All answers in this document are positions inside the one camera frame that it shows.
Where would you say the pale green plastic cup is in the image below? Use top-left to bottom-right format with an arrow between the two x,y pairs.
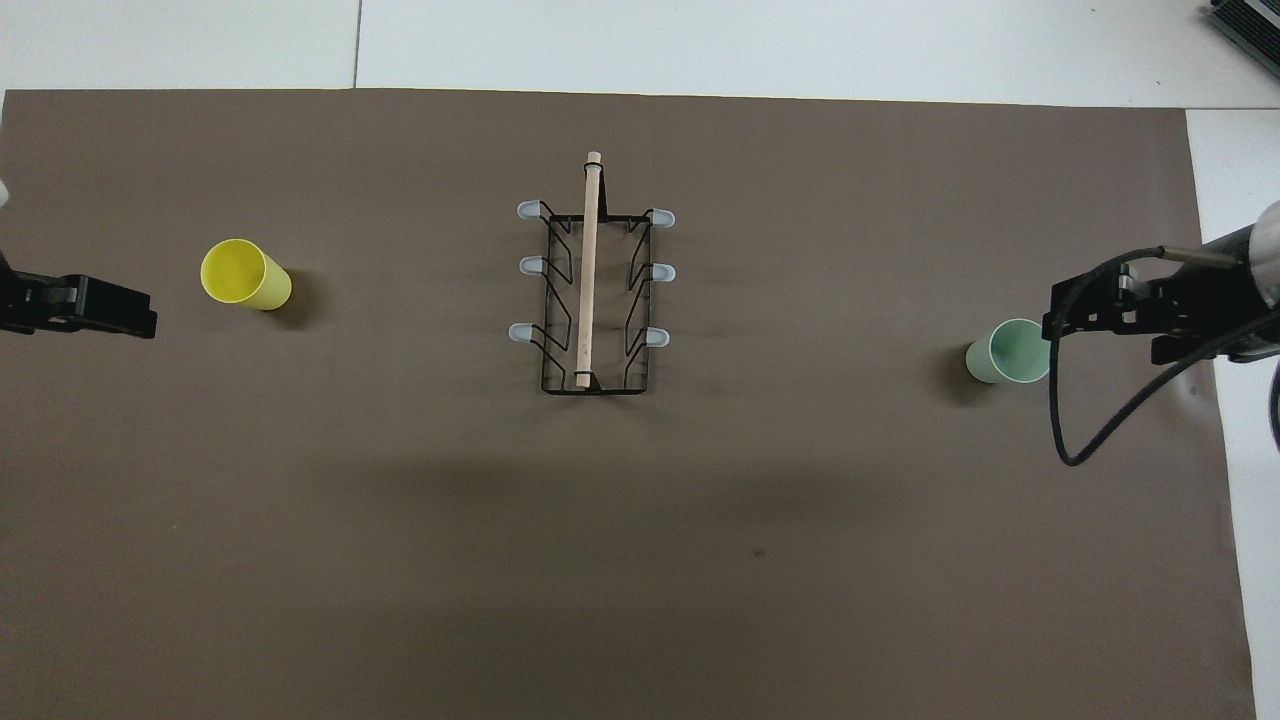
965,318 -> 1053,385

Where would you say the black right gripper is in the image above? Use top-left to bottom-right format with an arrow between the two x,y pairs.
1042,258 -> 1251,367

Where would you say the grey ribbed device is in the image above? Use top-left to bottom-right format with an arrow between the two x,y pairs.
1203,0 -> 1280,53

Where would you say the yellow plastic cup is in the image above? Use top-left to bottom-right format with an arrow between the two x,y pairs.
200,238 -> 294,312

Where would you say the brown table mat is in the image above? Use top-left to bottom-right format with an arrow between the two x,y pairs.
0,88 -> 1259,720

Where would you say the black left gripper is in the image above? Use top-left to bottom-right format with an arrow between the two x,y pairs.
0,270 -> 159,340

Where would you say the black wire cup rack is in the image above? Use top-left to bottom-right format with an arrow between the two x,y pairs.
508,150 -> 677,396

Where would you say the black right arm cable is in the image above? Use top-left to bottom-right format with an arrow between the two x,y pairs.
1047,245 -> 1280,468

